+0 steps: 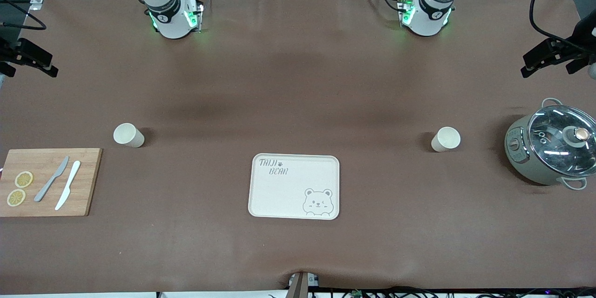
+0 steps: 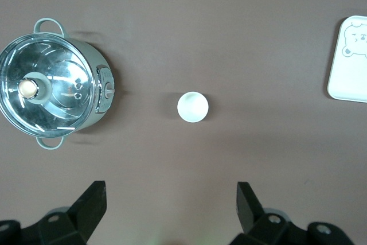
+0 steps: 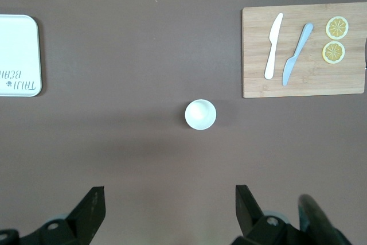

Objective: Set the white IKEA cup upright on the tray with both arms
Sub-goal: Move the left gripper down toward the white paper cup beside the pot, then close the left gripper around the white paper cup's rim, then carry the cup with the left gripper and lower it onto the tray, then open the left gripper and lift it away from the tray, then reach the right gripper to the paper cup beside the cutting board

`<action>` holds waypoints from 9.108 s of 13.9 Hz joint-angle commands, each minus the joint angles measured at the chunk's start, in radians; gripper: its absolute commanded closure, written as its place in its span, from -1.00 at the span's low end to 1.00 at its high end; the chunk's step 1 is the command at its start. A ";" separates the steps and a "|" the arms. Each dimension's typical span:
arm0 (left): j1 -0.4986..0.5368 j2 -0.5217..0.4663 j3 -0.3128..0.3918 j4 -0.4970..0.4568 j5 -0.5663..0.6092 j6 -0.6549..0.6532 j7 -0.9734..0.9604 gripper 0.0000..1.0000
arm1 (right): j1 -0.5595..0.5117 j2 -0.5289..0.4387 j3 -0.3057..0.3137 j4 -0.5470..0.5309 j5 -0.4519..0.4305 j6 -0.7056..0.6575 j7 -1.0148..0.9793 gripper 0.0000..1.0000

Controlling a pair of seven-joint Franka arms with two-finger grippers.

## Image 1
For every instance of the cream bear print tray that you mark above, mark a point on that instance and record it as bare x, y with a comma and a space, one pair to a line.
279, 195

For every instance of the white plastic knife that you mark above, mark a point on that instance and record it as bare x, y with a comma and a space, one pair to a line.
69, 180

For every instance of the bamboo cutting board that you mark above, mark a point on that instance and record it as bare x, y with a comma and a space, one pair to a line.
91, 181

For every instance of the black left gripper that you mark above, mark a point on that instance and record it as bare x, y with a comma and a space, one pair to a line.
583, 37

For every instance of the yellow lemon slice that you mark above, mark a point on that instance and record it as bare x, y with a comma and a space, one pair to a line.
23, 179
16, 197

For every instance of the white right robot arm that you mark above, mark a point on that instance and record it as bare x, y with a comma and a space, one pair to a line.
172, 23

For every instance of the grey-green electric cooking pot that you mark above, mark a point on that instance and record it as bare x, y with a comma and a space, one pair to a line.
517, 158

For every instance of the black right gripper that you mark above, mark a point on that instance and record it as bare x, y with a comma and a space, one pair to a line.
5, 52

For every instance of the brown table cover mat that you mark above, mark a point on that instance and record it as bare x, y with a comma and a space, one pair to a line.
298, 79

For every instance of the glass pot lid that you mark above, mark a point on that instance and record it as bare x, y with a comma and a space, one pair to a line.
554, 149

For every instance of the white IKEA cup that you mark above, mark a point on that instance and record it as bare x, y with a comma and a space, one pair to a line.
447, 139
125, 134

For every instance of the grey plastic knife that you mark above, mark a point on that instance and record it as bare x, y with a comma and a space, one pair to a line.
46, 187

